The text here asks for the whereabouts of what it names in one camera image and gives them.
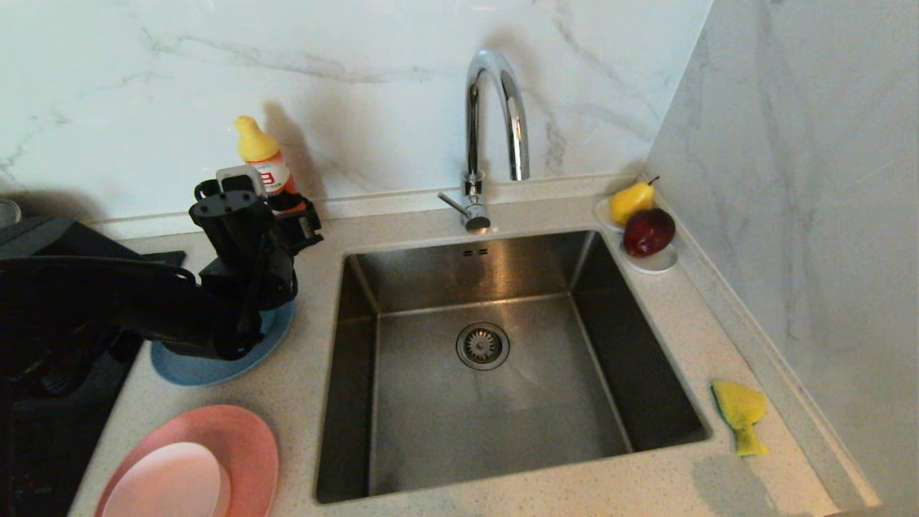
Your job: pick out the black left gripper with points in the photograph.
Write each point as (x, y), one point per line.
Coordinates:
(233, 230)

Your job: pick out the yellow-capped dish soap bottle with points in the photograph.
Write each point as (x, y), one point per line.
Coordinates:
(257, 147)

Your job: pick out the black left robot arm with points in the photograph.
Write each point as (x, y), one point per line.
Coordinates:
(108, 301)

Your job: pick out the stainless steel sink basin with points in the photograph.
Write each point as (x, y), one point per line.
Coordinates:
(431, 402)

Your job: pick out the yellow fish-shaped sponge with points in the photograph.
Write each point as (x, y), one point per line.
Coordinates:
(737, 406)

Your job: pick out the blue plate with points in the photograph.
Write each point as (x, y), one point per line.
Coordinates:
(215, 370)

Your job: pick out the chrome gooseneck faucet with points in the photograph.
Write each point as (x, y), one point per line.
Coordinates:
(472, 143)

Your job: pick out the round metal drain strainer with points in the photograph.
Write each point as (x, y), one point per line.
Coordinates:
(482, 346)

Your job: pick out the large pink plate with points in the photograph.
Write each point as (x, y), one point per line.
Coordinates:
(248, 445)

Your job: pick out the small pale pink plate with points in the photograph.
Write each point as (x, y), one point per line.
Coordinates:
(169, 482)

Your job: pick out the yellow pear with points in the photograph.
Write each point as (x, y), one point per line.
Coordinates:
(630, 203)

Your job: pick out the black induction cooktop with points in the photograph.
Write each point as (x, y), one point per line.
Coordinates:
(57, 452)

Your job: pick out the dark red apple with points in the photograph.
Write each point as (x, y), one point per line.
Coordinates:
(648, 233)

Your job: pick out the small white fruit dish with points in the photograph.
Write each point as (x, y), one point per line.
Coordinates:
(655, 265)

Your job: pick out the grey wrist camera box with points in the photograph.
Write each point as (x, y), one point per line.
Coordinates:
(240, 178)

